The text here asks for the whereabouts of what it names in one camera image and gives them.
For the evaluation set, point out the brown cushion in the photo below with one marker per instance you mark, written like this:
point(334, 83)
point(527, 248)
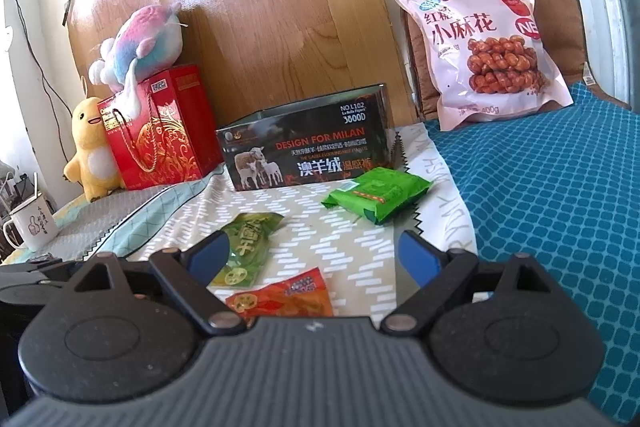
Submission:
point(563, 35)

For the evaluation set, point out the red gift box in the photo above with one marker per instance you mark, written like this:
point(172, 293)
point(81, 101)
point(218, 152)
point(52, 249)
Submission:
point(173, 139)

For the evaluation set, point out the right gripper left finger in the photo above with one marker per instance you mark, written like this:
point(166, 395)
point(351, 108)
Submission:
point(185, 275)

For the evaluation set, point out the black sheep print box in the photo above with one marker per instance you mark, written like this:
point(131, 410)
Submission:
point(329, 137)

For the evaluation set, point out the teal blue mat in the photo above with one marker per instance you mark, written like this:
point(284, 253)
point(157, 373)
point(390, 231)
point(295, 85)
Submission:
point(563, 186)

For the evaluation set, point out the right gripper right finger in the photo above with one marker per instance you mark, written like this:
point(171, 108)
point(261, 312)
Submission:
point(442, 277)

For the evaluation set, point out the yellow duck plush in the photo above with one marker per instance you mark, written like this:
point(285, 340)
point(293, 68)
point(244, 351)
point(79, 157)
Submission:
point(93, 165)

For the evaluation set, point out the red orange snack packet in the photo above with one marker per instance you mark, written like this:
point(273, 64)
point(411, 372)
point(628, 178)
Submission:
point(304, 295)

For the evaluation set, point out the patterned bed sheet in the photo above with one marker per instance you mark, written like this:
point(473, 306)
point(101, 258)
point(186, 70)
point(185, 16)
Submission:
point(357, 258)

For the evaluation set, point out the pink snack bag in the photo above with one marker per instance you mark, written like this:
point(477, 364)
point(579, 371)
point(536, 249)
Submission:
point(486, 59)

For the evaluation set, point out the bright green snack packet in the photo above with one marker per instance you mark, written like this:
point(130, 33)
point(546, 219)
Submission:
point(378, 195)

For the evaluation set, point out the white enamel mug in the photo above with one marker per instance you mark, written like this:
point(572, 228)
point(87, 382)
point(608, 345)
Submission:
point(34, 222)

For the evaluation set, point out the dark green snack packet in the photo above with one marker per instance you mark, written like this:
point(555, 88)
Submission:
point(249, 236)

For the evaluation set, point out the pastel plush toy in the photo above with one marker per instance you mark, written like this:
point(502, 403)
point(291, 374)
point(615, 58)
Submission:
point(147, 43)

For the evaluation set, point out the wooden headboard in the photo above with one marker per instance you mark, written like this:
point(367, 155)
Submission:
point(256, 54)

